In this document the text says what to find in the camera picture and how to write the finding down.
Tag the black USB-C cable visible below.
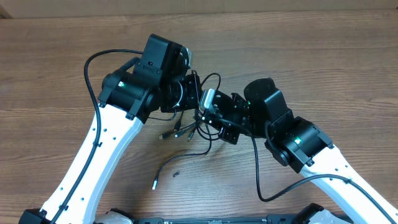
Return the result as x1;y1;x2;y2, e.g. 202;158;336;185
152;72;222;190

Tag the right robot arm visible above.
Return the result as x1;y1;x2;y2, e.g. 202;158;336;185
199;78;397;223

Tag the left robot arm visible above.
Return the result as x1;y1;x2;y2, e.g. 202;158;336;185
19;34;200;224

